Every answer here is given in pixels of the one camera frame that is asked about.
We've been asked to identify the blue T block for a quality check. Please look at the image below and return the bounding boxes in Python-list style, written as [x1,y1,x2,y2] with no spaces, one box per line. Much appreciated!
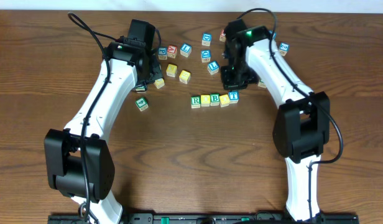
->
[228,90,239,104]

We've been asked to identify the yellow O block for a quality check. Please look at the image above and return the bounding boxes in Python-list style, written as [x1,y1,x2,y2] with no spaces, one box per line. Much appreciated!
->
[200,95,211,107]
[219,95,230,107]

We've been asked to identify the green B block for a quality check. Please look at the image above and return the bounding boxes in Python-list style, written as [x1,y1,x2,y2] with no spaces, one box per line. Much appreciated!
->
[210,93,220,106]

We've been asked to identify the green r block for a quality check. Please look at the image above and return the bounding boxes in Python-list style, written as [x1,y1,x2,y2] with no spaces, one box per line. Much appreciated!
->
[191,96,201,109]
[134,85,147,93]

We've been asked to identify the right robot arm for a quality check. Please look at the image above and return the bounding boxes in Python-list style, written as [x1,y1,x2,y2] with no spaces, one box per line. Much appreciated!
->
[221,24,330,221]

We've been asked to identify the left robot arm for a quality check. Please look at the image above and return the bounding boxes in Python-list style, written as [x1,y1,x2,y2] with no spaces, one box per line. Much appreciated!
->
[44,42,159,223]

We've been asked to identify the yellow C block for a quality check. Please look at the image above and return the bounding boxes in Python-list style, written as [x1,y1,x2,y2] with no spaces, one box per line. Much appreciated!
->
[154,78,165,89]

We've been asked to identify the yellow K block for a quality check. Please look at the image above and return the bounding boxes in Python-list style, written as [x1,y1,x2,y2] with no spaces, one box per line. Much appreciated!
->
[166,63,178,77]

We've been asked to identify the blue L block lower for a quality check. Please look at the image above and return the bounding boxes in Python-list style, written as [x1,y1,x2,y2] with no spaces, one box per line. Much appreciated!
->
[208,61,219,75]

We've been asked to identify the blue l block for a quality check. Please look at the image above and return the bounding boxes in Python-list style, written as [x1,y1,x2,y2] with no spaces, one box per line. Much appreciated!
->
[180,43,192,57]
[208,61,219,75]

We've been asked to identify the blue P block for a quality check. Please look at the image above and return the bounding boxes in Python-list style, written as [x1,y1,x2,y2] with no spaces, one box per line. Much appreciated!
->
[157,47,168,60]

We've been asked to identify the green J block right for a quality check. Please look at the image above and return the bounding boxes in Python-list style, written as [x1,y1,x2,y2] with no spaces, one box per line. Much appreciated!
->
[257,80,266,88]

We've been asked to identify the red A block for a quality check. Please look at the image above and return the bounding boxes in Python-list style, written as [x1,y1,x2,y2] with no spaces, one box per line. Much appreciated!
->
[167,45,178,58]

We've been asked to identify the yellow S block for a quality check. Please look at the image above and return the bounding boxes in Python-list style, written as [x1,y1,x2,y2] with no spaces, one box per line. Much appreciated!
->
[179,70,191,84]

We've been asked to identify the blue D block lower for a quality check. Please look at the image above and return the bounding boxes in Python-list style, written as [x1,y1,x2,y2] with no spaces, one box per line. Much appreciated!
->
[201,50,211,63]

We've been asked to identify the blue d block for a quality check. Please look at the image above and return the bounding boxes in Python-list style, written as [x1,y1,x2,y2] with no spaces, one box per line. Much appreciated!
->
[201,33,212,47]
[201,50,211,63]

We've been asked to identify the green 4 block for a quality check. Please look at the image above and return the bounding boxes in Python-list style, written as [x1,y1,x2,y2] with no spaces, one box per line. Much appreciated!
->
[135,97,149,111]

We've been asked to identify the blue L block upper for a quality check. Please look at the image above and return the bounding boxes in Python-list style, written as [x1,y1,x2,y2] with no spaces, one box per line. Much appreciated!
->
[180,43,192,57]

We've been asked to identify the red I block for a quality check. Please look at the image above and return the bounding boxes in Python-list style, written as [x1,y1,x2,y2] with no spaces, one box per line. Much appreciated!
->
[219,30,226,42]

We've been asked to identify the blue D block upper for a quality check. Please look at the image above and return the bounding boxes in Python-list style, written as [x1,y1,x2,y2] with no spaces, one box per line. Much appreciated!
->
[201,33,212,47]

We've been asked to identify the blue 2 block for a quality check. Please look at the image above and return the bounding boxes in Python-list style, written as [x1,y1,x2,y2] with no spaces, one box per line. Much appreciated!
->
[279,42,290,56]

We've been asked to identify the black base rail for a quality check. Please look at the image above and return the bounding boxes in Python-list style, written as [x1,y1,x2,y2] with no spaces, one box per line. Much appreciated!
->
[47,212,360,224]

